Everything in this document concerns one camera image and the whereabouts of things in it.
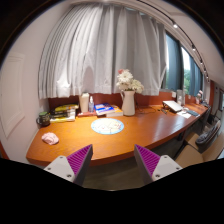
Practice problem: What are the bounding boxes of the black keyboard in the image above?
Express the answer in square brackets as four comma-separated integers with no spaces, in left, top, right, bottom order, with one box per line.
[187,110,200,117]

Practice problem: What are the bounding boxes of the white and pink flowers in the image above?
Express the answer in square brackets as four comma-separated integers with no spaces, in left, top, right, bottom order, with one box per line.
[116,69,144,94]

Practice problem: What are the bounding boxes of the white paper sheet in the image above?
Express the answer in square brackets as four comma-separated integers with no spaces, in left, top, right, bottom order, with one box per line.
[177,111,191,119]

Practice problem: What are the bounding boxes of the dark green mug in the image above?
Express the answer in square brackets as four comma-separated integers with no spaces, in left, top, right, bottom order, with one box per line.
[36,112,50,127]

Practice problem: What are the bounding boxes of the white curtain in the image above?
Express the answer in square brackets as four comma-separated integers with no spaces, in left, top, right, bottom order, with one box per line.
[38,3,166,98]

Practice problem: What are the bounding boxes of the pink computer mouse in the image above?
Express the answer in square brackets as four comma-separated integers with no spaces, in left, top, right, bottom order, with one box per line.
[42,132,59,145]

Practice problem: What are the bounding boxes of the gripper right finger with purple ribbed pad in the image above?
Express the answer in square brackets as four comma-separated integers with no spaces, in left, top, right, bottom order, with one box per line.
[134,145,182,185]

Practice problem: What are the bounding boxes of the white ceramic vase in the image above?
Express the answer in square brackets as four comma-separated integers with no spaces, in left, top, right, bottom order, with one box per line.
[121,91,135,116]

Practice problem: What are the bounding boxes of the dark grey curtain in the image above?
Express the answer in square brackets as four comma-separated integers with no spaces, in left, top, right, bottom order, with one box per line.
[161,34,203,96]

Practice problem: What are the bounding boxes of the white cylindrical container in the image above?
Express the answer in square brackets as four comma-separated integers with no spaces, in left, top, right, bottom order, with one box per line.
[79,93,89,113]

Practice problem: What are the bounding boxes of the blue cover book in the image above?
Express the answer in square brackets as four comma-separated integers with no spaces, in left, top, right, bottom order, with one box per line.
[94,103,114,115]

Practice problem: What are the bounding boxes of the stack of books left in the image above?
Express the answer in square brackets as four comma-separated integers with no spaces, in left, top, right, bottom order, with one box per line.
[50,104,79,123]

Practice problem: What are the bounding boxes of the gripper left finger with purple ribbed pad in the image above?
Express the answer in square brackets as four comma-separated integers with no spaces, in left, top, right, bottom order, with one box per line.
[44,145,93,186]

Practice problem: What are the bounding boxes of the round blue white mouse pad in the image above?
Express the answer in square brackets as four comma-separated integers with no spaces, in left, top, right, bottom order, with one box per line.
[91,118,124,135]

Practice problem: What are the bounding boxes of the grey office chair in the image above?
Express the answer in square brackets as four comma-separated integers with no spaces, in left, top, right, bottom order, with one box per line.
[195,121,221,151]

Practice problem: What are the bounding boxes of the clear sanitizer bottle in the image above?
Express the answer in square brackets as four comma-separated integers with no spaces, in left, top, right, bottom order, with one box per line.
[89,96,94,112]

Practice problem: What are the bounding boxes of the ceiling track light rail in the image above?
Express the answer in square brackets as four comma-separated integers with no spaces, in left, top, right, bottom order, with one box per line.
[136,0,209,82]

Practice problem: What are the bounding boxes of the white laptop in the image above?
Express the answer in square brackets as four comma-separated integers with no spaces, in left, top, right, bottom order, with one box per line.
[162,100,182,113]

